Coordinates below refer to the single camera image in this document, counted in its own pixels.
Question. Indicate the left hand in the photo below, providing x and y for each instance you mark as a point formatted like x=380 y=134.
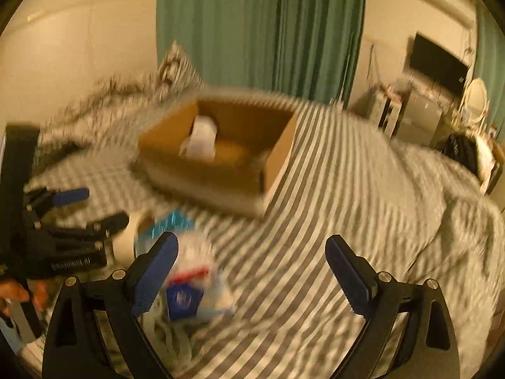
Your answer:
x=12 y=290

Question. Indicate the grey mini fridge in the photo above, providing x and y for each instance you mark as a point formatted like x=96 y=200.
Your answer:
x=419 y=119

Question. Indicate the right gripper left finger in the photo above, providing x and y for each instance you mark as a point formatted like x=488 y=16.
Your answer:
x=74 y=345

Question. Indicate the grey checkered bed cover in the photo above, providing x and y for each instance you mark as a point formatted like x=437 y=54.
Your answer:
x=406 y=209

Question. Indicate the black jacket on chair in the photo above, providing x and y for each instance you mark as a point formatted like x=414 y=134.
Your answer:
x=474 y=153

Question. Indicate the blue white packet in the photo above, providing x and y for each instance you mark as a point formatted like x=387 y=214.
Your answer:
x=185 y=291

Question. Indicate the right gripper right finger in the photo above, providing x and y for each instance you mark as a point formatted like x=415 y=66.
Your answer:
x=427 y=347

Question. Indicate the green side curtain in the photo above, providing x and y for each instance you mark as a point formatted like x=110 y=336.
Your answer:
x=489 y=66

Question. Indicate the white suitcase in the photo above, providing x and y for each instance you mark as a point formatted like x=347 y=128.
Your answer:
x=384 y=111

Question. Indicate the black wall television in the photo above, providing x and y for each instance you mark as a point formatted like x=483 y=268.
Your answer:
x=438 y=65

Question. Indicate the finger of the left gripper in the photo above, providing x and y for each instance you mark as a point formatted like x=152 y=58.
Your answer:
x=101 y=229
x=42 y=200

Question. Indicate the checkered pillow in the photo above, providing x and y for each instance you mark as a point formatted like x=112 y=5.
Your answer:
x=176 y=73

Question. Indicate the white tape roll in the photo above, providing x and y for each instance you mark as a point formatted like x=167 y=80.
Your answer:
x=123 y=244

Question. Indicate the brown cardboard box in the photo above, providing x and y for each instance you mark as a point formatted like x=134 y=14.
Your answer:
x=253 y=146

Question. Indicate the teal blister pack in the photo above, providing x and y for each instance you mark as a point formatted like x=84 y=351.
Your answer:
x=175 y=222

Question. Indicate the white round vanity mirror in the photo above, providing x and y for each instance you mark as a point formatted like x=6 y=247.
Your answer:
x=474 y=106

